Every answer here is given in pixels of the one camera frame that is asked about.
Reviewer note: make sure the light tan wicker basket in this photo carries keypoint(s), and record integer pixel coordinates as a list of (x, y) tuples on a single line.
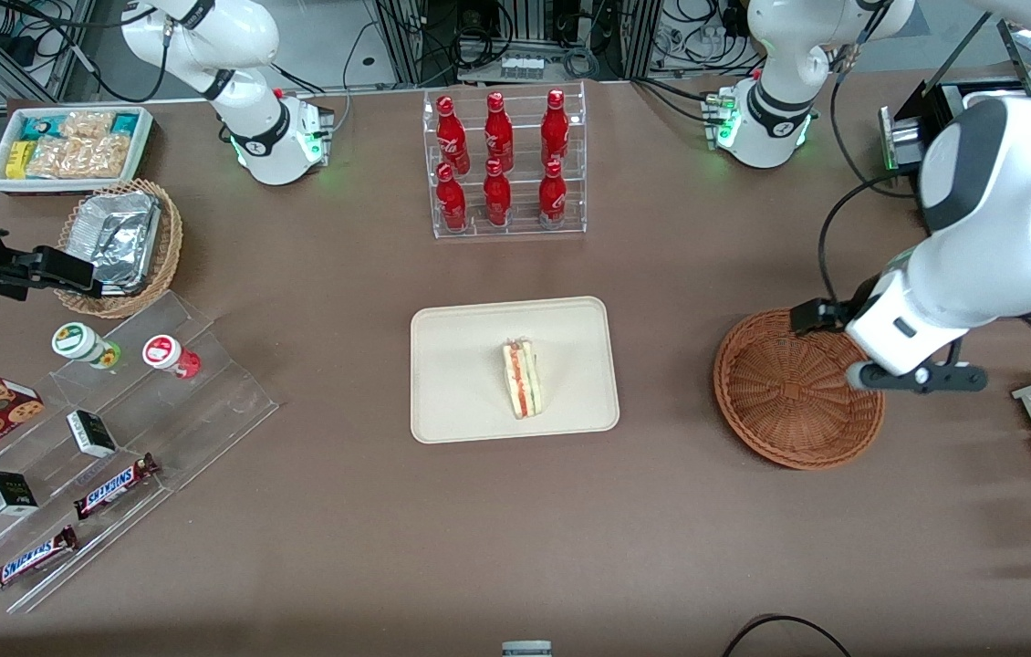
[(171, 237)]

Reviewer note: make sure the yellow snack pack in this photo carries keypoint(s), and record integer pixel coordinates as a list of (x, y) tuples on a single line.
[(18, 160)]

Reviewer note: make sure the Snickers chocolate bar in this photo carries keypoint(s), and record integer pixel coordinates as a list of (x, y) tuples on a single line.
[(27, 561), (114, 486)]

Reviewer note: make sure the red cola bottle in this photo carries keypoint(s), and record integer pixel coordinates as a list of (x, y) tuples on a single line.
[(553, 197), (452, 137), (498, 137), (452, 203), (497, 199), (555, 132)]

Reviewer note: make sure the clear acrylic stepped shelf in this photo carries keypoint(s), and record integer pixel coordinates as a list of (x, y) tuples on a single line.
[(205, 411)]

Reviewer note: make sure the beige plastic tray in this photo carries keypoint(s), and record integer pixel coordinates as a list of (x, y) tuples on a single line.
[(461, 370)]

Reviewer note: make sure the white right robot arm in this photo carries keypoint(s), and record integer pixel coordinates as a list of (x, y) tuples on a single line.
[(251, 119)]

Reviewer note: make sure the large clear cracker bag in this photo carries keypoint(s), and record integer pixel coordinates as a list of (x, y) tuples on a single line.
[(82, 157)]

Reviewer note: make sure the teal snack pack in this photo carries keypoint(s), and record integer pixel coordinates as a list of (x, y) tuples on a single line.
[(126, 123), (43, 126)]

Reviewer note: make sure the black food warmer machine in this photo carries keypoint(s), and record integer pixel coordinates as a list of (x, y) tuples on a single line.
[(903, 137)]

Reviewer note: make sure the aluminium frame post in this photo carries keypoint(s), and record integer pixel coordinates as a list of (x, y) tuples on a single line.
[(645, 36), (399, 41)]

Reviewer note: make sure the triangular sandwich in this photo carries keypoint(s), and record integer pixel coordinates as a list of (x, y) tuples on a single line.
[(523, 379)]

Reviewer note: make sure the dark brown wicker basket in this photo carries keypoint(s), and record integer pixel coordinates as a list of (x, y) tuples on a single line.
[(780, 401)]

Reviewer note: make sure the green lid white cup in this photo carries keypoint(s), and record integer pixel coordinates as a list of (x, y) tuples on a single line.
[(78, 340)]

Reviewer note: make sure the small grey device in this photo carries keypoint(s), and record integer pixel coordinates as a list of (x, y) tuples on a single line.
[(526, 649)]

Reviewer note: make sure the aluminium foil container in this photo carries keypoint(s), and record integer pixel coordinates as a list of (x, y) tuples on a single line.
[(119, 233)]

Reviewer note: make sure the clear acrylic bottle rack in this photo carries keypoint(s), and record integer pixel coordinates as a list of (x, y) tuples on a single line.
[(525, 196)]

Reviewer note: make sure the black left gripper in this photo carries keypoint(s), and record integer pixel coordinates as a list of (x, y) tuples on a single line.
[(813, 316)]

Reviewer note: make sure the white power strip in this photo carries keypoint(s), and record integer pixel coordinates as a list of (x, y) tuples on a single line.
[(521, 67)]

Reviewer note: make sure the small clear cracker bag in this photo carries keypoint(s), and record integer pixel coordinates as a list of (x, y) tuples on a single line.
[(87, 124)]

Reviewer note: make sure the red lid white cup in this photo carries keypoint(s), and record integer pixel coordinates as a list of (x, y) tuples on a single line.
[(164, 351)]

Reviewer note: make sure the small black carton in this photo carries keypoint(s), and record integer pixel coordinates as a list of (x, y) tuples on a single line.
[(9, 493), (91, 434)]

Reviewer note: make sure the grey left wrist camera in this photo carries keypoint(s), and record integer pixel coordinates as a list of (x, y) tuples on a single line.
[(867, 376)]

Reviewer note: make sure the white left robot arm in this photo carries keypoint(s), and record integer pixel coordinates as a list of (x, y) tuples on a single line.
[(981, 265)]

